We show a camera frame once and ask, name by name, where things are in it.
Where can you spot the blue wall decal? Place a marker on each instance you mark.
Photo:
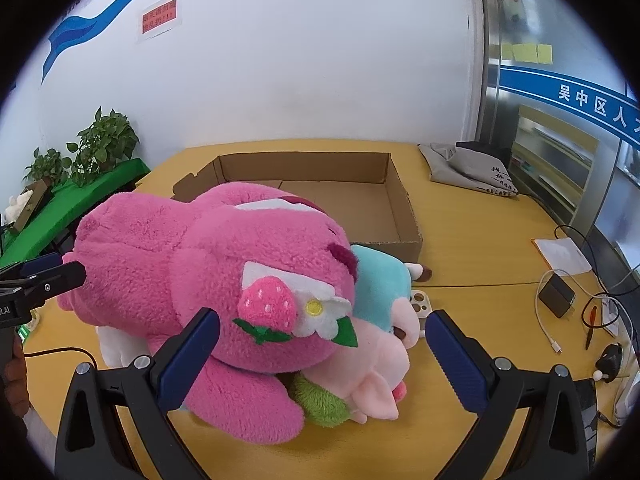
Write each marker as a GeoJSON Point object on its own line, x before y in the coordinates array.
{"type": "Point", "coordinates": [75, 30]}

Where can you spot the pink plush bear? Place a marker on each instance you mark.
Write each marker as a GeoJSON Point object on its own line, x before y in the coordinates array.
{"type": "Point", "coordinates": [200, 260]}

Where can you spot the person's left hand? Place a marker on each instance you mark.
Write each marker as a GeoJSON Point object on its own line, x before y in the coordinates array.
{"type": "Point", "coordinates": [15, 377]}

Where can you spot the white phone case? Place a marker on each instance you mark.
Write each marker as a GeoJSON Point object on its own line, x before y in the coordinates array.
{"type": "Point", "coordinates": [419, 305]}

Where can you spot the red wall sign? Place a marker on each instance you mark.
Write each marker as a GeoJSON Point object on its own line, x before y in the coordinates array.
{"type": "Point", "coordinates": [160, 16]}

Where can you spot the white paper sheet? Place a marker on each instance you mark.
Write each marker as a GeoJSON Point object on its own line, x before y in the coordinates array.
{"type": "Point", "coordinates": [562, 255]}

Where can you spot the large potted green plant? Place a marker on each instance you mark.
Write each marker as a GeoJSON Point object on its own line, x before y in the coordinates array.
{"type": "Point", "coordinates": [105, 140]}

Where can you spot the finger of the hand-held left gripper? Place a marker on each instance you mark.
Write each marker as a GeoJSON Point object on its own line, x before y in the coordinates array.
{"type": "Point", "coordinates": [42, 263]}
{"type": "Point", "coordinates": [67, 275]}

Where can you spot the white plush toy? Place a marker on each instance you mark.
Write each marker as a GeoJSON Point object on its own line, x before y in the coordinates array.
{"type": "Point", "coordinates": [117, 347]}

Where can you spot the small potted green plant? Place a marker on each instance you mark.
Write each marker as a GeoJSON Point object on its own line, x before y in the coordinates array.
{"type": "Point", "coordinates": [47, 167]}

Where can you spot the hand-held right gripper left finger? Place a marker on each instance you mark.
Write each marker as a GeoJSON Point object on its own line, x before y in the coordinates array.
{"type": "Point", "coordinates": [195, 355]}

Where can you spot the light pink plush pig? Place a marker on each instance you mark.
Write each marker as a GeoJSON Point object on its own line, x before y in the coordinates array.
{"type": "Point", "coordinates": [370, 365]}

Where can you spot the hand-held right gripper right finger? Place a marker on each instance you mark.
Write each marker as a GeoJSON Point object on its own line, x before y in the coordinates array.
{"type": "Point", "coordinates": [450, 355]}

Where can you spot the blue glass banner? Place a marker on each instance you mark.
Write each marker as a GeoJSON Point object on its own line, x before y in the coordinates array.
{"type": "Point", "coordinates": [565, 95]}

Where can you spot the yellow sticky note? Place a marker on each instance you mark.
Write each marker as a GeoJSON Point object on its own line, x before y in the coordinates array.
{"type": "Point", "coordinates": [545, 54]}
{"type": "Point", "coordinates": [507, 51]}
{"type": "Point", "coordinates": [525, 52]}

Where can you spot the cardboard box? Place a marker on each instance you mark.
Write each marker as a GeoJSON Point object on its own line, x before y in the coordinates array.
{"type": "Point", "coordinates": [395, 200]}

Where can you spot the teal plush toy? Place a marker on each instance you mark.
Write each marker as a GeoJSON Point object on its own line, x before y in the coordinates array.
{"type": "Point", "coordinates": [380, 280]}

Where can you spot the metal door frame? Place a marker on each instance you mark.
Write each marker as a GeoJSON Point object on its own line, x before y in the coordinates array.
{"type": "Point", "coordinates": [490, 60]}

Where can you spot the black power bank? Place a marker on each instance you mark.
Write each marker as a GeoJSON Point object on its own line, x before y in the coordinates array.
{"type": "Point", "coordinates": [557, 295]}

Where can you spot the red pen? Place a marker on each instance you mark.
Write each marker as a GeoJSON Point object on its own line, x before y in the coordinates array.
{"type": "Point", "coordinates": [591, 325]}

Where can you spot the small white plush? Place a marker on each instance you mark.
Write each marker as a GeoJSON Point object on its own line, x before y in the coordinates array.
{"type": "Point", "coordinates": [15, 206]}

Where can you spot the grey cloth bag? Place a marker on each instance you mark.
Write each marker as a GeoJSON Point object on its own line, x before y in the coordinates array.
{"type": "Point", "coordinates": [460, 170]}

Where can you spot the green plush toy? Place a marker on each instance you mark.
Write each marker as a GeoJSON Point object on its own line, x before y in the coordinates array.
{"type": "Point", "coordinates": [320, 405]}

